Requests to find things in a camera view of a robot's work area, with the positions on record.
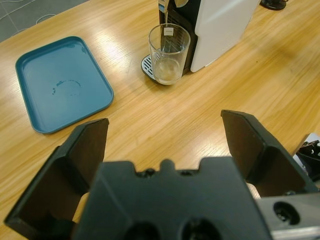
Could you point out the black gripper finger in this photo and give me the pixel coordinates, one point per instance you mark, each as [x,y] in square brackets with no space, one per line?
[57,180]
[270,165]

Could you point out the clear glass cup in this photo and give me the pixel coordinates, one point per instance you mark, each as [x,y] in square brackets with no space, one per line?
[167,67]

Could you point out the white capsule coffee machine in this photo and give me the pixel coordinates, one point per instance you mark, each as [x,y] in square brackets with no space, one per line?
[220,32]

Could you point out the teal plastic tray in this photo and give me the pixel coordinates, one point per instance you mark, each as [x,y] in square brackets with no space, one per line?
[62,85]

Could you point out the metal grille drip tray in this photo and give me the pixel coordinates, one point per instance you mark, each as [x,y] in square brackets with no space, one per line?
[147,66]

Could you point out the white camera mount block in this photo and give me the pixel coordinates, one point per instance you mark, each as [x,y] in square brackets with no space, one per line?
[313,137]

